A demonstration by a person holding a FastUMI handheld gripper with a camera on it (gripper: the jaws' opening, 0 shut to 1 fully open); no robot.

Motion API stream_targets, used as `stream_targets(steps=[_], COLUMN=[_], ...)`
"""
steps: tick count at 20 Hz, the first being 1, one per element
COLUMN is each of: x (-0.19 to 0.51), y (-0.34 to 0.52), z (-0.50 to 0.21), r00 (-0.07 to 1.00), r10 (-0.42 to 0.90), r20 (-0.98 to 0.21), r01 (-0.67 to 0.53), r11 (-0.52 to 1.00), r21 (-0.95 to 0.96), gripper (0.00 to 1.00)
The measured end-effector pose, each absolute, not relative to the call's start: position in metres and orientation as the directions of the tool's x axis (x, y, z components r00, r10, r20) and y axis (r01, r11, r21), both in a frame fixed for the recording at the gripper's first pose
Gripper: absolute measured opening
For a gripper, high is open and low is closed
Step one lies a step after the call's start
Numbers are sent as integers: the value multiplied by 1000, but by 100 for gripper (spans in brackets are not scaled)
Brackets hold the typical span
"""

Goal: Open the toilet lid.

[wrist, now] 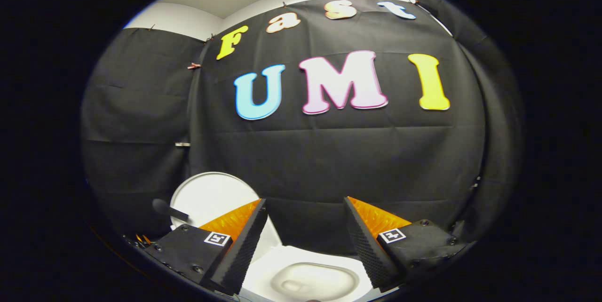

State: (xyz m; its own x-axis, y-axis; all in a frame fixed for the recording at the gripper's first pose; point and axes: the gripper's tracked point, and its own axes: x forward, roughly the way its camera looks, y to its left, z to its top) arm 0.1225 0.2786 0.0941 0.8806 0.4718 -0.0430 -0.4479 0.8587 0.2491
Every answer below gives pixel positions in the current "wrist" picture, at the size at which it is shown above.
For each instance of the white toilet lid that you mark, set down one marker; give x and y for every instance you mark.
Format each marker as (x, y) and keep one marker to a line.
(211, 198)

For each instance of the black backdrop cloth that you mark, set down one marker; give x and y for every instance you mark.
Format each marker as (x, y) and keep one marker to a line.
(329, 161)

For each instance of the black rod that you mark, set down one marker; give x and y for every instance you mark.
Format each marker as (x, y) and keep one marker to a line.
(171, 211)

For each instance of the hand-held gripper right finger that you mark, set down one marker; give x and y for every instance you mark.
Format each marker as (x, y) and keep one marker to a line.
(369, 250)

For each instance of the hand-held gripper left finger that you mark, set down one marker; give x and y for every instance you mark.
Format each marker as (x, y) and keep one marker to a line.
(242, 255)

